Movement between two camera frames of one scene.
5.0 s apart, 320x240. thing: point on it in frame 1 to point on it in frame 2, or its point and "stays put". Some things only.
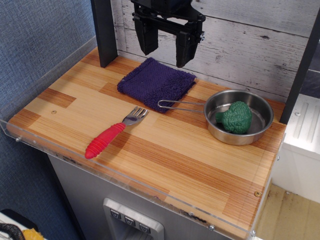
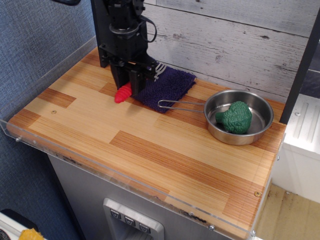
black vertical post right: [302, 70] stays put
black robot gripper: [180, 15] to [129, 45]
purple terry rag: [156, 84] stays put
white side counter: [297, 169] stays put
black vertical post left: [103, 19] stays put
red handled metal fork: [98, 144] to [124, 92]
